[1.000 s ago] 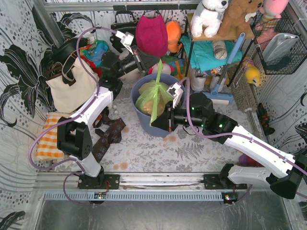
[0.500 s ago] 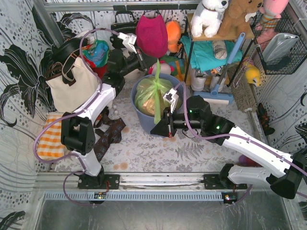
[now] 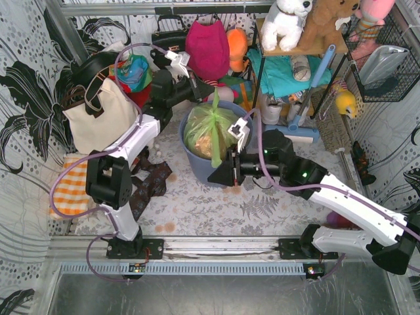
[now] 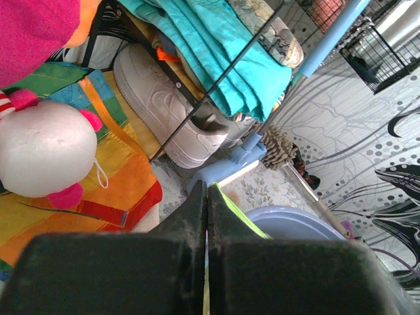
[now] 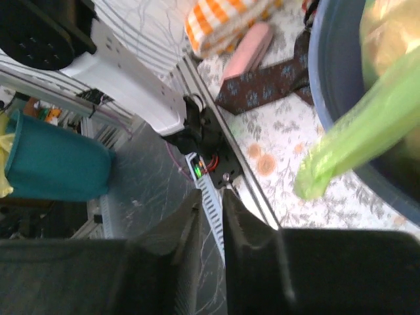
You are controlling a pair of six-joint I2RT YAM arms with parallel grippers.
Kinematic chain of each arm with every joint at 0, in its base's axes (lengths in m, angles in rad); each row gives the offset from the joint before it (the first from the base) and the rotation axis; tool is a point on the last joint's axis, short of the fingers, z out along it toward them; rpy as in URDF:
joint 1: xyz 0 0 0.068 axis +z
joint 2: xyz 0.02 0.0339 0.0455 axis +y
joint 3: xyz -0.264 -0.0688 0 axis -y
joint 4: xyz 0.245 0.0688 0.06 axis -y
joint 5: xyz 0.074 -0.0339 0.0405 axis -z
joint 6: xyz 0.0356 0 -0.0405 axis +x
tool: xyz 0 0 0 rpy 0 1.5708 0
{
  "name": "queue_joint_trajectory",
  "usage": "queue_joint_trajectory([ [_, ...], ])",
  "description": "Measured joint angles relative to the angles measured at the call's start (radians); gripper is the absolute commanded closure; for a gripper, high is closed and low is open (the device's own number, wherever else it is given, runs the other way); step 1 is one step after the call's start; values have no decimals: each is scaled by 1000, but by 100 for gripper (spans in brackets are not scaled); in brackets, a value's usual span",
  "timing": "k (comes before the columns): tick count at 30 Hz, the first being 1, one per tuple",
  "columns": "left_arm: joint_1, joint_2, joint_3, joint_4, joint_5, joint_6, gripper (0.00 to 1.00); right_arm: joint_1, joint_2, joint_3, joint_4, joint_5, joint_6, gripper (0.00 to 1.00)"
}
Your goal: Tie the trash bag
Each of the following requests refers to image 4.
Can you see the teal folded cloth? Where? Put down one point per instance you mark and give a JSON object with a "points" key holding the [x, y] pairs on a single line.
{"points": [[209, 35]]}

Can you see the green plastic trash bag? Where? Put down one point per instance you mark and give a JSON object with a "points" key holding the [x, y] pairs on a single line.
{"points": [[232, 200]]}

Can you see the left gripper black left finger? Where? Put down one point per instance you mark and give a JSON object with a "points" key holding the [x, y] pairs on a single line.
{"points": [[158, 272]]}

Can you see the magenta felt hat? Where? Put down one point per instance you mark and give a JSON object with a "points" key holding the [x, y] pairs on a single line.
{"points": [[31, 31]]}

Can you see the pink white pig plush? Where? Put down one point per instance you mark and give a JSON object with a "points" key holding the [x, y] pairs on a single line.
{"points": [[47, 148]]}

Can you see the beige chenille duster mop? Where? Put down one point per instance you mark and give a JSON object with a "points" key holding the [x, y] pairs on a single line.
{"points": [[279, 148]]}

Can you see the black metal shelf rack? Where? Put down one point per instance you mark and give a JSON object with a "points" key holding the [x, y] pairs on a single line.
{"points": [[174, 65]]}

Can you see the orange plush toy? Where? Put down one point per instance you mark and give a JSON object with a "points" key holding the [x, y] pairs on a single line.
{"points": [[88, 10]]}

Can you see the blue trash bin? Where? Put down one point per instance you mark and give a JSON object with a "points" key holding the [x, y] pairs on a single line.
{"points": [[289, 223]]}

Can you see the blue lint roller mop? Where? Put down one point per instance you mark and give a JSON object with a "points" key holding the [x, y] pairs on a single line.
{"points": [[247, 155]]}

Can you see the white sneakers pair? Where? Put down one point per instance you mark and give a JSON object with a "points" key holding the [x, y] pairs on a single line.
{"points": [[160, 105]]}

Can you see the black wire basket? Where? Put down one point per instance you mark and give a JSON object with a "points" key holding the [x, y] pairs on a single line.
{"points": [[382, 45]]}

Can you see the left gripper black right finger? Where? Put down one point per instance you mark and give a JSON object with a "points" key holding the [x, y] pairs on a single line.
{"points": [[254, 274]]}

